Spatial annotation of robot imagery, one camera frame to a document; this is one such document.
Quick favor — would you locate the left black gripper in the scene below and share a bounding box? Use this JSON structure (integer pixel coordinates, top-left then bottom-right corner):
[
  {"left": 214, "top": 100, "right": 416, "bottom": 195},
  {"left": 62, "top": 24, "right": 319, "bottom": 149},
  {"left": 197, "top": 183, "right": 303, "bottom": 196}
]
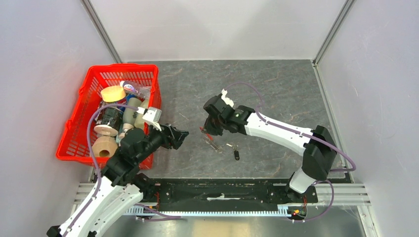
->
[{"left": 136, "top": 119, "right": 189, "bottom": 163}]

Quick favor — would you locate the grey red key holder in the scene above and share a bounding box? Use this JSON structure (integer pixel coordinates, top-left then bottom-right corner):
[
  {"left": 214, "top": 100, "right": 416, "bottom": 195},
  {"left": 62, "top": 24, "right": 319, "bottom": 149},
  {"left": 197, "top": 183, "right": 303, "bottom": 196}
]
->
[{"left": 199, "top": 126, "right": 223, "bottom": 153}]

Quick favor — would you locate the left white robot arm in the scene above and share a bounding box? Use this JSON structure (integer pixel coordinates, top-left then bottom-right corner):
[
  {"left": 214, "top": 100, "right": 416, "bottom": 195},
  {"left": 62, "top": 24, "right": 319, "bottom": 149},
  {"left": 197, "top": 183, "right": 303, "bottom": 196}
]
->
[{"left": 46, "top": 125, "right": 189, "bottom": 237}]

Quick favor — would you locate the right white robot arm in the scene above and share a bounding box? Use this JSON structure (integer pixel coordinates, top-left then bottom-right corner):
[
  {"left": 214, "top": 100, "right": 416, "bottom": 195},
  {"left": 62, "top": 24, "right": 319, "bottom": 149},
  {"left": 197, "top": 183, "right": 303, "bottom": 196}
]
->
[{"left": 203, "top": 94, "right": 337, "bottom": 202}]

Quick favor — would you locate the black key fob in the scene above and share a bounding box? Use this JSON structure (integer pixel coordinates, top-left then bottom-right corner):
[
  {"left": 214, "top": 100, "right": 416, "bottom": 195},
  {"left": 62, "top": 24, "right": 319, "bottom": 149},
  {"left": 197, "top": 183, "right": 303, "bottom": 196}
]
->
[{"left": 226, "top": 143, "right": 240, "bottom": 161}]

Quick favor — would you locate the cream bottle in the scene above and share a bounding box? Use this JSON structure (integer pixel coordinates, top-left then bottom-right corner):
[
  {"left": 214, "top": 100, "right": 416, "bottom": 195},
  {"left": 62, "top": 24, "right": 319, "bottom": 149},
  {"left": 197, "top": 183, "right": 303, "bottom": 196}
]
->
[{"left": 134, "top": 98, "right": 151, "bottom": 130}]

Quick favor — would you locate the grey green bottle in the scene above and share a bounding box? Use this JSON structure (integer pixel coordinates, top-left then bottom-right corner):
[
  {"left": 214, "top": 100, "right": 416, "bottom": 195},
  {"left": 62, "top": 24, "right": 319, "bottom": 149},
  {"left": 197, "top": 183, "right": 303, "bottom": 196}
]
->
[{"left": 118, "top": 97, "right": 142, "bottom": 139}]

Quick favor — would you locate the clear plastic bottle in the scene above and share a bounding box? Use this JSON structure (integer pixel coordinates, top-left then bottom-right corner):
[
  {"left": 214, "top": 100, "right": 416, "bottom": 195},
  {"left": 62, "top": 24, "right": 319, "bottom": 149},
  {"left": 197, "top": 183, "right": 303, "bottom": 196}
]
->
[{"left": 120, "top": 80, "right": 152, "bottom": 99}]

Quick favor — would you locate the yellow lid dark jar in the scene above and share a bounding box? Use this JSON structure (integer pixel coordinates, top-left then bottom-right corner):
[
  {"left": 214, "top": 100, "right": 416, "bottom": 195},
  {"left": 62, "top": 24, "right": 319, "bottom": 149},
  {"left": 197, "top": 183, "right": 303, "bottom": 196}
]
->
[{"left": 93, "top": 85, "right": 126, "bottom": 137}]

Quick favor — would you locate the wooden spool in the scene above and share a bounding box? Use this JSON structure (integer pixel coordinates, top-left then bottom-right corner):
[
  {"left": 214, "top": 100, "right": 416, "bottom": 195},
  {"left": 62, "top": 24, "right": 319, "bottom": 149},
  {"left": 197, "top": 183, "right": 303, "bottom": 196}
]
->
[{"left": 92, "top": 136, "right": 119, "bottom": 158}]

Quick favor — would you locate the red plastic basket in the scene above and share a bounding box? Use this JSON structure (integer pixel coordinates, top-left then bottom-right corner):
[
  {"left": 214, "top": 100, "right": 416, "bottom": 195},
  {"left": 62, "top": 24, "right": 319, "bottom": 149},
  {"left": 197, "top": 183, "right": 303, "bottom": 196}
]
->
[{"left": 55, "top": 63, "right": 163, "bottom": 171}]

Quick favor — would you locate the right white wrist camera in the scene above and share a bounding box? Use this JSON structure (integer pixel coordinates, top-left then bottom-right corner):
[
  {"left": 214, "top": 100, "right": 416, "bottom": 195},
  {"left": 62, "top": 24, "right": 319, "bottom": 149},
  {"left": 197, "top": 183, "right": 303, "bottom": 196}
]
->
[{"left": 221, "top": 89, "right": 234, "bottom": 108}]

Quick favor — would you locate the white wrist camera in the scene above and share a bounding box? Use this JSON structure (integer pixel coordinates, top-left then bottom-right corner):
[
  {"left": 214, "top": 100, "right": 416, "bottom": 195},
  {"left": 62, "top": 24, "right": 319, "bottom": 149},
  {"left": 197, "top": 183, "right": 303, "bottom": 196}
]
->
[
  {"left": 136, "top": 107, "right": 162, "bottom": 131},
  {"left": 221, "top": 89, "right": 234, "bottom": 108}
]

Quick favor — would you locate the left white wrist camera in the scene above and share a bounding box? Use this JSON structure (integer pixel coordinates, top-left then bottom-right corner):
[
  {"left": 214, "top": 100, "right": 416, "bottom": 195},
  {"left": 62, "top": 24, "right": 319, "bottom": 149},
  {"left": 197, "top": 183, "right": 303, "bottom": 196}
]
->
[{"left": 136, "top": 107, "right": 162, "bottom": 131}]

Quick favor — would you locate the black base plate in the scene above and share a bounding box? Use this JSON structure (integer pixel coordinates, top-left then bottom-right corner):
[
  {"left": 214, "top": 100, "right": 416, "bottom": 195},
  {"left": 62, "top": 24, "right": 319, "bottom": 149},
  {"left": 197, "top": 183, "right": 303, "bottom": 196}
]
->
[{"left": 140, "top": 178, "right": 318, "bottom": 212}]

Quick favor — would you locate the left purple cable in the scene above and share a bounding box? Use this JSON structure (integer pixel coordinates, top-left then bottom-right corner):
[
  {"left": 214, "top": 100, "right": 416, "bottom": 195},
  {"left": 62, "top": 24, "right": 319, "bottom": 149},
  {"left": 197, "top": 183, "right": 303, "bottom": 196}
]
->
[{"left": 61, "top": 103, "right": 183, "bottom": 237}]

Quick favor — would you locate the white slotted cable duct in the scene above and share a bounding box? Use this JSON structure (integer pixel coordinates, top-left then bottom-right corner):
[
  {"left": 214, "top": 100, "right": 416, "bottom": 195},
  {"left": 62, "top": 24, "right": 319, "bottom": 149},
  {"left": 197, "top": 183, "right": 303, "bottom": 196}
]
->
[{"left": 123, "top": 205, "right": 293, "bottom": 218}]

